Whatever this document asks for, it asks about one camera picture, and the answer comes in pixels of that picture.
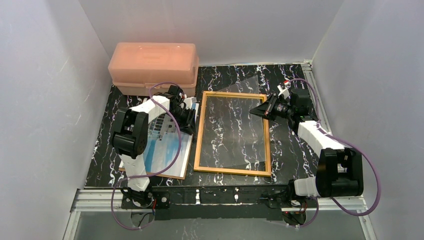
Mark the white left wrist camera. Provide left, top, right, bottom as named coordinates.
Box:
left=181, top=97, right=197, bottom=109

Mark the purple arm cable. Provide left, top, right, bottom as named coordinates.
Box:
left=286, top=78, right=382, bottom=229
left=110, top=82, right=183, bottom=231

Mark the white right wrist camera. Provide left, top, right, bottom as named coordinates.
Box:
left=277, top=80, right=291, bottom=100

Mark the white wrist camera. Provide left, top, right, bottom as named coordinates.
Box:
left=277, top=80, right=291, bottom=100
left=181, top=97, right=197, bottom=109

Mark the yellow wooden picture frame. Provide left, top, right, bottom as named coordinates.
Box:
left=194, top=91, right=272, bottom=177

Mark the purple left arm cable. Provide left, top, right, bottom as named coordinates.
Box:
left=110, top=82, right=183, bottom=231

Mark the clear acrylic frame sheet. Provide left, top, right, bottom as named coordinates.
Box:
left=199, top=75, right=267, bottom=172

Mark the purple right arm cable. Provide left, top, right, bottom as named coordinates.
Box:
left=286, top=78, right=382, bottom=229

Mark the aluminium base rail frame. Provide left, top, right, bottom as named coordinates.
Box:
left=62, top=59, right=379, bottom=240

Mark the sky and building photo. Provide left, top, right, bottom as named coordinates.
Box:
left=143, top=113, right=193, bottom=180

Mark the pink plastic storage box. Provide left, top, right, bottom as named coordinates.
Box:
left=108, top=42, right=199, bottom=97

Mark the brown frame backing board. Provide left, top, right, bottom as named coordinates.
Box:
left=118, top=97, right=194, bottom=181

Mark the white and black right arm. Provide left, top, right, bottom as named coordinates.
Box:
left=249, top=88, right=364, bottom=200

